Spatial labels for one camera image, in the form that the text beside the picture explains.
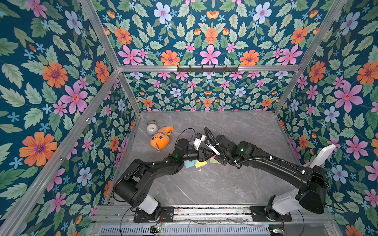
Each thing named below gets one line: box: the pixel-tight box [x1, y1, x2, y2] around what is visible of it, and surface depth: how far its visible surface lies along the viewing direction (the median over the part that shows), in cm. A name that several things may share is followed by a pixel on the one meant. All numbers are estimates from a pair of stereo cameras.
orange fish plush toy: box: [150, 125, 175, 152], surface depth 95 cm
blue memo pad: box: [184, 159, 197, 169], surface depth 92 cm
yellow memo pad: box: [195, 159, 208, 169], surface depth 92 cm
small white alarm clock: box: [146, 119, 159, 136], surface depth 107 cm
